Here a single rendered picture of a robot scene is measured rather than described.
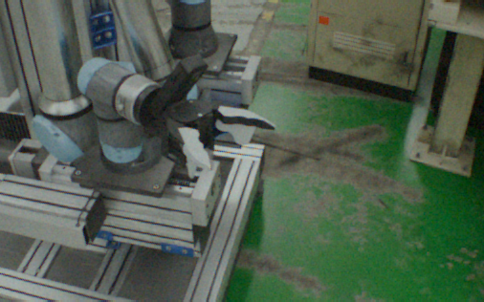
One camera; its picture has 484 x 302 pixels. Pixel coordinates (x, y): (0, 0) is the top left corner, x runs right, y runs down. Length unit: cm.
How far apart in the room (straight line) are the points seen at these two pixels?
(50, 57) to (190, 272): 90
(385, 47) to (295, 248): 108
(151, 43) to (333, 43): 177
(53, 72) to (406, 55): 190
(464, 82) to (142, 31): 154
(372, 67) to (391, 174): 59
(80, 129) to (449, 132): 169
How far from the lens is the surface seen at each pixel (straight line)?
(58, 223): 137
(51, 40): 105
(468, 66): 230
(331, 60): 281
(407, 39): 266
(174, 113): 87
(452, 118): 243
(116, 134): 103
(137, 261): 180
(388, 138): 261
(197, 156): 80
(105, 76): 98
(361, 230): 218
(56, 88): 111
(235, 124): 90
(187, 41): 166
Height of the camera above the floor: 160
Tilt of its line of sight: 41 degrees down
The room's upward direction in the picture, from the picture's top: straight up
